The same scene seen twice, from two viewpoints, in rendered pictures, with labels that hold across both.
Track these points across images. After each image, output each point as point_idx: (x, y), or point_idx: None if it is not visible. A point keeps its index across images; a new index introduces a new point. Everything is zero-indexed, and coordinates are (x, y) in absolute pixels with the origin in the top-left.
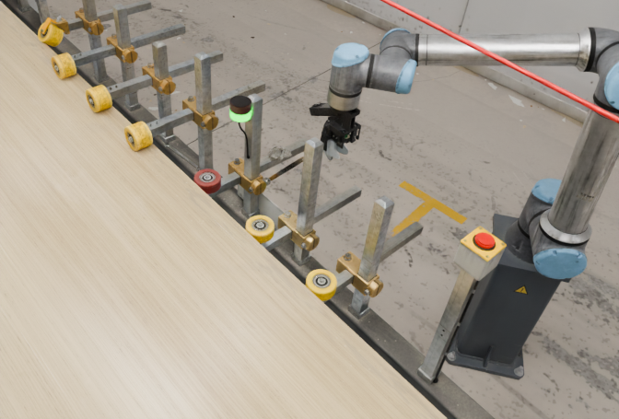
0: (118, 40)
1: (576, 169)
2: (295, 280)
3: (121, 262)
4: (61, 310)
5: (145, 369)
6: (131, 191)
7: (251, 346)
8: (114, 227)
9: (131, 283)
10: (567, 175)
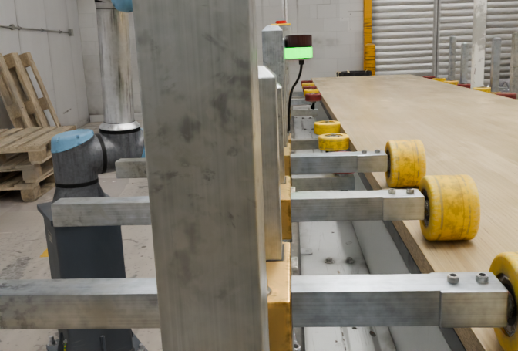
0: (280, 226)
1: (129, 62)
2: (344, 126)
3: (489, 141)
4: None
5: (489, 122)
6: (450, 163)
7: (408, 119)
8: (487, 151)
9: (484, 136)
10: (125, 72)
